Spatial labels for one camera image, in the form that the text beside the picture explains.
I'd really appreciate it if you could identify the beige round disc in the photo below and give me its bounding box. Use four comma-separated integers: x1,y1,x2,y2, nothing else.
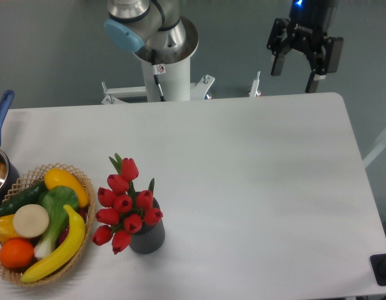
13,204,49,238

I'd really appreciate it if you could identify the orange fruit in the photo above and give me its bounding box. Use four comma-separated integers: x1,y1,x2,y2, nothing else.
0,238,34,269

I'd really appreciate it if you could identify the black device at edge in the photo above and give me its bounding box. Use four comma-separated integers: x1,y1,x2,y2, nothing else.
370,254,386,286

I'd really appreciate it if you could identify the red tulip bouquet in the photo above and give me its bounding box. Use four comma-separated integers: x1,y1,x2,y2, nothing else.
92,153,163,254

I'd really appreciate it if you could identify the yellow banana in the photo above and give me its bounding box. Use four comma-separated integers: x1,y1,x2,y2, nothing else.
21,204,86,283

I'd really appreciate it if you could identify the yellow bell pepper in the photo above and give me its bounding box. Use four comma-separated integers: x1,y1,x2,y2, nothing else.
0,214,21,243

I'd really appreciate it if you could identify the green cucumber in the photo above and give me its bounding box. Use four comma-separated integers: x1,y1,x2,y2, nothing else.
0,181,48,217

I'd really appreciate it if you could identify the dark grey ribbed vase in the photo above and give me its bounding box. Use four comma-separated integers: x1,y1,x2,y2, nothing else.
129,196,166,254

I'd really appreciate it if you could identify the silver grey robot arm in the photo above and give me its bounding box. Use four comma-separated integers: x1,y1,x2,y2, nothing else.
104,1,343,97

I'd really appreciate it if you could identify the white frame at right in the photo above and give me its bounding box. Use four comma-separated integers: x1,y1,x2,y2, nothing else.
363,127,386,168

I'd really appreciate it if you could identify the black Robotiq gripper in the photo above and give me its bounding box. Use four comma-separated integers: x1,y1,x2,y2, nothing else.
267,1,343,93

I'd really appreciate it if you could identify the blue handled saucepan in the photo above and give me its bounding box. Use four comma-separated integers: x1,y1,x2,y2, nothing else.
0,90,19,205

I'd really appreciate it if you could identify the green bok choy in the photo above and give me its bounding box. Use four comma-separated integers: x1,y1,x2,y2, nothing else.
34,186,79,260

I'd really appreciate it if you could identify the black cable on pedestal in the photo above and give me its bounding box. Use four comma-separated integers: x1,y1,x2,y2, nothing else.
150,49,166,103

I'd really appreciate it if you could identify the woven wicker basket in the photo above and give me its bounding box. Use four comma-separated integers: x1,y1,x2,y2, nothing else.
0,163,96,287

